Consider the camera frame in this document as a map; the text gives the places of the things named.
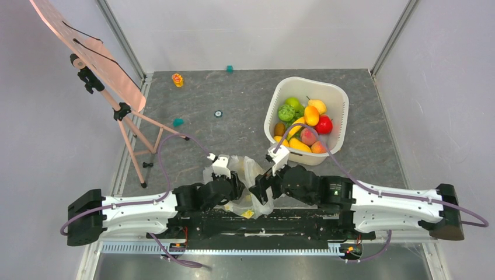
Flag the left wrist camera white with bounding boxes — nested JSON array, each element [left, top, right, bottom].
[[207, 153, 231, 179]]

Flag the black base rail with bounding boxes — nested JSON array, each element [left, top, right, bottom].
[[156, 208, 376, 250]]

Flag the pink tripod stand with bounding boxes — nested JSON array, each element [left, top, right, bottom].
[[70, 54, 178, 188]]

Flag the pink perforated board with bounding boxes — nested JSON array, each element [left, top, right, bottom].
[[30, 0, 146, 111]]

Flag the orange yellow toy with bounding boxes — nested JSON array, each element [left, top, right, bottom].
[[171, 73, 184, 88]]

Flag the clear plastic bag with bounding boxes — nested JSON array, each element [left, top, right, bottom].
[[203, 155, 274, 219]]

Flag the teal toy piece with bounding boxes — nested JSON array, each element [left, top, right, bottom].
[[172, 118, 184, 127]]

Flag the pink peach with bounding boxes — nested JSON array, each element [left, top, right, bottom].
[[300, 128, 318, 147]]

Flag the black cord on board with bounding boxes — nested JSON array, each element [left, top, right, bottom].
[[61, 20, 141, 92]]

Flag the red apple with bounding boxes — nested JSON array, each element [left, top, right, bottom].
[[314, 115, 333, 135]]

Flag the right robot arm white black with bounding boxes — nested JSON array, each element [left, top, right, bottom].
[[249, 165, 465, 241]]

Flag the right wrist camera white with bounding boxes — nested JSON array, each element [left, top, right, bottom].
[[266, 143, 290, 176]]

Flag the brown kiwi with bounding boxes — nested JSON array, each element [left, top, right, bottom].
[[273, 122, 286, 137]]

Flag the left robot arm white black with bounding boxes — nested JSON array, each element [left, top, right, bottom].
[[60, 171, 245, 247]]

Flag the green pear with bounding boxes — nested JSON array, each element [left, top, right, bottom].
[[284, 97, 304, 112]]

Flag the green grapes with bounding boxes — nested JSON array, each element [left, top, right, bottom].
[[285, 112, 304, 130]]

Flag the yellow banana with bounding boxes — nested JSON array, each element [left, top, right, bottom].
[[286, 117, 306, 140]]

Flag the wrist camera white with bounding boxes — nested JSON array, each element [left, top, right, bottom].
[[207, 153, 231, 179], [266, 143, 290, 176]]

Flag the yellow lemon pear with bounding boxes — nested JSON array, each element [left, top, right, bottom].
[[308, 98, 327, 115]]

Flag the white plastic basket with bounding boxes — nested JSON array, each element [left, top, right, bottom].
[[264, 77, 349, 166]]

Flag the orange yellow mango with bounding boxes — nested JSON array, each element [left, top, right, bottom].
[[304, 106, 320, 127]]

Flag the orange peach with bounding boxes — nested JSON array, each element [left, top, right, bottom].
[[311, 141, 327, 154]]

